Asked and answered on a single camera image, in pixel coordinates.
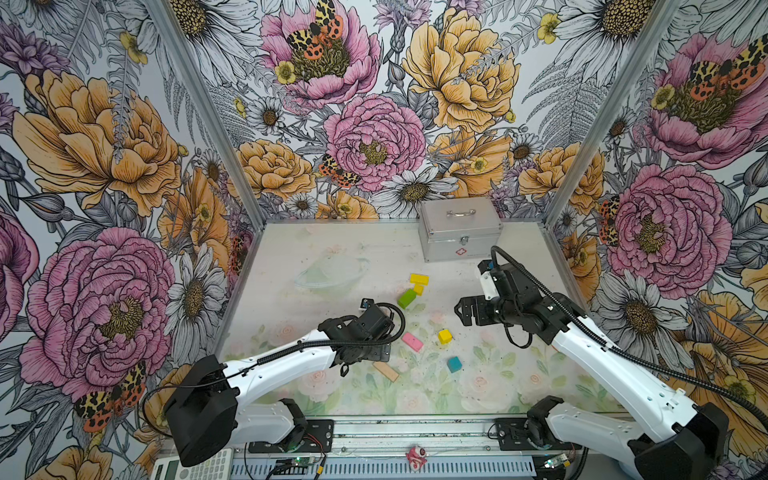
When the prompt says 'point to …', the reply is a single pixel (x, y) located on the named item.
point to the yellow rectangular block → (419, 279)
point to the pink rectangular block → (412, 341)
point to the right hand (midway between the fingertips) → (474, 317)
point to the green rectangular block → (406, 298)
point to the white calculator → (219, 467)
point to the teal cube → (454, 364)
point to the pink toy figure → (416, 457)
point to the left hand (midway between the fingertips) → (366, 352)
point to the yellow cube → (445, 336)
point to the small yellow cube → (419, 289)
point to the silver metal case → (458, 229)
